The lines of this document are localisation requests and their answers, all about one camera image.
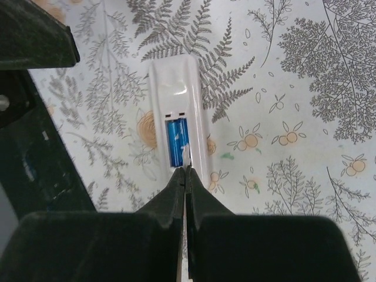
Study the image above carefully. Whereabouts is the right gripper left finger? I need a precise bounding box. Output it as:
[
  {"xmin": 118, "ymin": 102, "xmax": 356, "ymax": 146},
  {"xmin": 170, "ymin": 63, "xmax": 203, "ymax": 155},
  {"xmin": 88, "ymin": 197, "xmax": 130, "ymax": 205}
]
[{"xmin": 1, "ymin": 168, "xmax": 185, "ymax": 281}]

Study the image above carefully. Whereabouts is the white battery cover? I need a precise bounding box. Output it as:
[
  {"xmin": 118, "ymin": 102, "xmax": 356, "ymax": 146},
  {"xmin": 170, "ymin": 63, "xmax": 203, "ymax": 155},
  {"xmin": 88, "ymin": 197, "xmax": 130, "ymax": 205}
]
[{"xmin": 182, "ymin": 144, "xmax": 192, "ymax": 169}]

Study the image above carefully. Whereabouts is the white remote control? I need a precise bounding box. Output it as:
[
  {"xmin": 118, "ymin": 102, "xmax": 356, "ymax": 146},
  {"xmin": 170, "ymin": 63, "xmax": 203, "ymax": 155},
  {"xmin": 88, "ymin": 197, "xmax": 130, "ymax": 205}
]
[{"xmin": 149, "ymin": 54, "xmax": 210, "ymax": 187}]

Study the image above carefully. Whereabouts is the floral table cloth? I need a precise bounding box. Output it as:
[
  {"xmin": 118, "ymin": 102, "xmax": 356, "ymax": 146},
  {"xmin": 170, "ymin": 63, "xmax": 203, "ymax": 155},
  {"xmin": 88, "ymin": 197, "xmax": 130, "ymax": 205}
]
[{"xmin": 32, "ymin": 1, "xmax": 375, "ymax": 281}]

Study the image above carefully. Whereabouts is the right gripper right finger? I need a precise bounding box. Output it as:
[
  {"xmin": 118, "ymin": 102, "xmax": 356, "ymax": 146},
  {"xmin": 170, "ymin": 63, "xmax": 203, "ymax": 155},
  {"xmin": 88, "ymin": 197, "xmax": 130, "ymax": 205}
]
[{"xmin": 185, "ymin": 167, "xmax": 360, "ymax": 281}]

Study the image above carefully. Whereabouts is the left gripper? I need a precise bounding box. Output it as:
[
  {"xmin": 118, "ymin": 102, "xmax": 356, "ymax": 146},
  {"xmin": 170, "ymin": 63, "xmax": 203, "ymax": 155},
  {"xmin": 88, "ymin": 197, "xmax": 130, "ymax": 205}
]
[{"xmin": 1, "ymin": 70, "xmax": 95, "ymax": 212}]

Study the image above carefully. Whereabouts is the blue battery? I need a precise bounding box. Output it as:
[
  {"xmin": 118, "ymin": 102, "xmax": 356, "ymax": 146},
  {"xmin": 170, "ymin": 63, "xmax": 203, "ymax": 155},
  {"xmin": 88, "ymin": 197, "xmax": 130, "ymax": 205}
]
[
  {"xmin": 167, "ymin": 120, "xmax": 180, "ymax": 167},
  {"xmin": 179, "ymin": 118, "xmax": 189, "ymax": 151}
]

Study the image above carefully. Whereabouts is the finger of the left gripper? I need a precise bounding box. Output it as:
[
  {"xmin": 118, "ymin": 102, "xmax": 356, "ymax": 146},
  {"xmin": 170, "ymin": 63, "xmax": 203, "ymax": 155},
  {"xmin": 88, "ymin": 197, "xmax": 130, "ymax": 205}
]
[{"xmin": 1, "ymin": 1, "xmax": 80, "ymax": 71}]

